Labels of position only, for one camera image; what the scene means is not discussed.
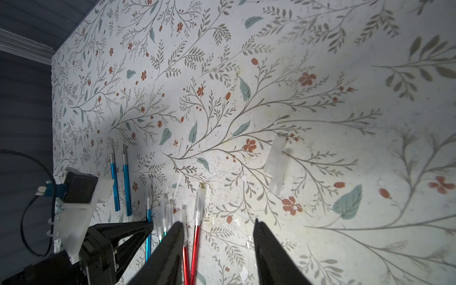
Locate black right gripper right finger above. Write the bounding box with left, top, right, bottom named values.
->
left=253, top=220, right=311, bottom=285

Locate blue carving knife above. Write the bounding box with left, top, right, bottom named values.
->
left=122, top=145, right=133, bottom=217
left=109, top=150, right=121, bottom=211
left=145, top=188, right=153, bottom=262

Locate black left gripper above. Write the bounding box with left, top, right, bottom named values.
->
left=1, top=221, right=153, bottom=285

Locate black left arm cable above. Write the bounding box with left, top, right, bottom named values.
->
left=0, top=148, right=58, bottom=258

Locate clear plastic knife cap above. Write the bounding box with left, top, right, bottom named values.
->
left=264, top=135, right=286, bottom=177

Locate dark red carving knife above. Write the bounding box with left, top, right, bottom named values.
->
left=190, top=186, right=205, bottom=285

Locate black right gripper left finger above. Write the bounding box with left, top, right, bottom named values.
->
left=128, top=222, right=185, bottom=285

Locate green carving knife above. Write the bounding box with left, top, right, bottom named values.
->
left=160, top=198, right=169, bottom=237

